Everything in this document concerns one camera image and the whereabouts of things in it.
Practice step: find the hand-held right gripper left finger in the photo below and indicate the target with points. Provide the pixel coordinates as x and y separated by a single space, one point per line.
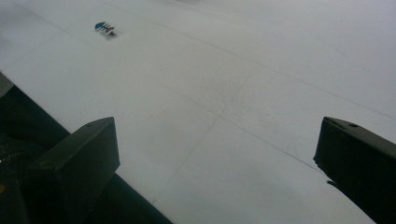
77 155

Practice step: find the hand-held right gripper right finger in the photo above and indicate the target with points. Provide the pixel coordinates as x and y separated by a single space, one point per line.
361 158

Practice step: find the small blue fish-bone sticker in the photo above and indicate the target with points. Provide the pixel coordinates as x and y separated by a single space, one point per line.
105 29

